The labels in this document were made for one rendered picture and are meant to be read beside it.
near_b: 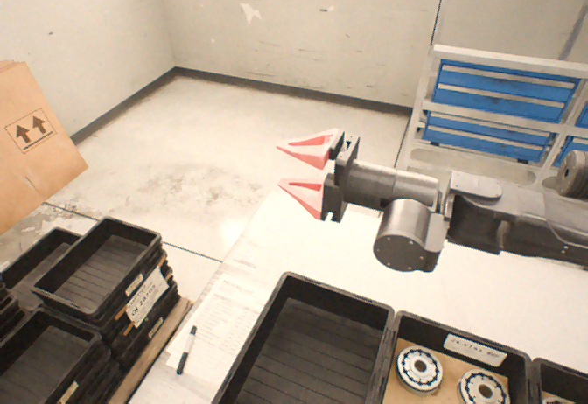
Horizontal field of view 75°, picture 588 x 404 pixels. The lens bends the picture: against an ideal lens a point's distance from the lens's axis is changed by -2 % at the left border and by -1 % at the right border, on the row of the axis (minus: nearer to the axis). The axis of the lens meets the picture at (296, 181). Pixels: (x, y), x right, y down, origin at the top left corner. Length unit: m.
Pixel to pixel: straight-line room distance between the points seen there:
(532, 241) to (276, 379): 0.70
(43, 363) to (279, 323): 0.98
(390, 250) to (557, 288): 1.16
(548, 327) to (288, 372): 0.80
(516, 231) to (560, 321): 1.00
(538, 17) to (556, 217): 2.89
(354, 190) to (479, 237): 0.15
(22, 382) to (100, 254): 0.50
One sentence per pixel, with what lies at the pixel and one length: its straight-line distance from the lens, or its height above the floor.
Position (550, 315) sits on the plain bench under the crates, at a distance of 1.47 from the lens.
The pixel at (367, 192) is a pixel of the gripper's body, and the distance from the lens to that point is 0.47.
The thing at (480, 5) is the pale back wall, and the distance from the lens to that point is 3.29.
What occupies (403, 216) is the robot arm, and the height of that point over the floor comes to 1.48.
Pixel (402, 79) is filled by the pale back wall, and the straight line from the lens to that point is 3.50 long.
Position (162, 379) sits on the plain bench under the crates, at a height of 0.70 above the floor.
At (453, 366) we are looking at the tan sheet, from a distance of 1.10.
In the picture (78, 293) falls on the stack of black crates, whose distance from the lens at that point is 1.76.
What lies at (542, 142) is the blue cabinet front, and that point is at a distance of 2.76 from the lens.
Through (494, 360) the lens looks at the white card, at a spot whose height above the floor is 0.88.
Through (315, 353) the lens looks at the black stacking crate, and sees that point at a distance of 1.05.
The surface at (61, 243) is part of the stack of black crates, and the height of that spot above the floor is 0.27.
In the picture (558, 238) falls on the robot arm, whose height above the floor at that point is 1.46.
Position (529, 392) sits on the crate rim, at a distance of 1.03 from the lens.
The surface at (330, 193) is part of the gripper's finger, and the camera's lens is 0.48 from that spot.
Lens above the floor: 1.77
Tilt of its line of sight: 40 degrees down
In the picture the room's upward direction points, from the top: straight up
